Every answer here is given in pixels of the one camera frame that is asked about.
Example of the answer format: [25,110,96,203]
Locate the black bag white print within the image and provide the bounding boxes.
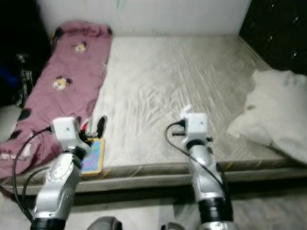
[15,53,37,109]

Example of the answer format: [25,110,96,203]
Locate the grey robot leg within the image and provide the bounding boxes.
[161,223,188,230]
[91,217,121,230]

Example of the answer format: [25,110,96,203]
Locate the grey left robot leg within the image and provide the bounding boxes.
[91,217,121,230]

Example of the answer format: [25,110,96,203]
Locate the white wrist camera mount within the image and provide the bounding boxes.
[186,113,210,141]
[52,117,80,150]

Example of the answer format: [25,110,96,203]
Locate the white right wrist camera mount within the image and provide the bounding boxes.
[186,113,210,141]

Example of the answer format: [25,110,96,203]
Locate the white quilted mattress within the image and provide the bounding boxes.
[10,34,307,193]

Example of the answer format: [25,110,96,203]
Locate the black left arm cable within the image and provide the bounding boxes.
[12,126,53,222]

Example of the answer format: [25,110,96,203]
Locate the pink cartoon print blanket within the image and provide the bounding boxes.
[0,20,114,181]

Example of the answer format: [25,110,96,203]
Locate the dark tufted headboard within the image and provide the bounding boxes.
[239,0,307,75]

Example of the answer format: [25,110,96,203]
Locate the white paper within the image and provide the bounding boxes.
[180,105,194,120]

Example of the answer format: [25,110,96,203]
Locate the colourful picture book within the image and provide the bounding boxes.
[81,137,106,176]

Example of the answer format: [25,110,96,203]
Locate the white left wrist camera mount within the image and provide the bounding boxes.
[52,117,80,150]

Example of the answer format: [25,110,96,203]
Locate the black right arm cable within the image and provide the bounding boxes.
[165,121,227,192]

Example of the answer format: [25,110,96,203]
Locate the white pillow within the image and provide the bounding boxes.
[227,69,307,164]

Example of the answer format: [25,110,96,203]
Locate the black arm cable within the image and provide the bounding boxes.
[12,126,53,222]
[165,121,227,192]

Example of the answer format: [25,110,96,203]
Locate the grey right robot leg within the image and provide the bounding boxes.
[161,223,188,230]

